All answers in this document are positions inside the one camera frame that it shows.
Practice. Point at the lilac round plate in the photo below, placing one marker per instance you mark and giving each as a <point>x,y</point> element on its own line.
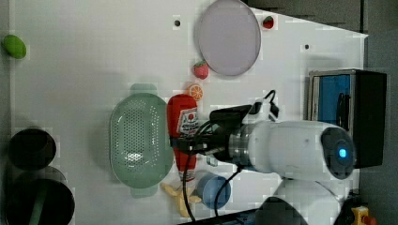
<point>229,37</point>

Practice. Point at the plush strawberry near plate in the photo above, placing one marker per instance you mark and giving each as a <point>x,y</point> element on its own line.
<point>200,70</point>

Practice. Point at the large black pot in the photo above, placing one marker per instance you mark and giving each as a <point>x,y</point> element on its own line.
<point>39,198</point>

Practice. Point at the green oval strainer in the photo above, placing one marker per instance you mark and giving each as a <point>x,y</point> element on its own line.
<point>140,151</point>

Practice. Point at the green lime toy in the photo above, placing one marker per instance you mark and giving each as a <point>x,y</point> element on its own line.
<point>14,46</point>

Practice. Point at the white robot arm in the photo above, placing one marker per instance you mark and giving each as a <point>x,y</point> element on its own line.
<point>314,159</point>

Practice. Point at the red plush ketchup bottle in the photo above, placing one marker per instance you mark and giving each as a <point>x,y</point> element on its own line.
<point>182,121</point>

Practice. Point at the yellow plush banana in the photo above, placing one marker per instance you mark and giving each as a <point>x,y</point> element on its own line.
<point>183,197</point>

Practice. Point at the green metal cup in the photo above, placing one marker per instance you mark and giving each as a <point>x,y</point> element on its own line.
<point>211,161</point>

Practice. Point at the silver black toaster oven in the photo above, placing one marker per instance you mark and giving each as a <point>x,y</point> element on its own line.
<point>355,100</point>

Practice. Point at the yellow red clamp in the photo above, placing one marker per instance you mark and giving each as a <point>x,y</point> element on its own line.
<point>362,216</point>

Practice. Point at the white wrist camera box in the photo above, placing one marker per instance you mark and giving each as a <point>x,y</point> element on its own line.
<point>260,110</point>

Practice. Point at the blue metal cup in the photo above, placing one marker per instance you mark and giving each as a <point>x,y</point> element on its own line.
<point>208,187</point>

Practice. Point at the orange slice toy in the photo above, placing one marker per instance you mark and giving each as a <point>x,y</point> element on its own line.
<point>195,91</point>

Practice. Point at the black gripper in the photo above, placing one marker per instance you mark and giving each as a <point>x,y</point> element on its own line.
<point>211,141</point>

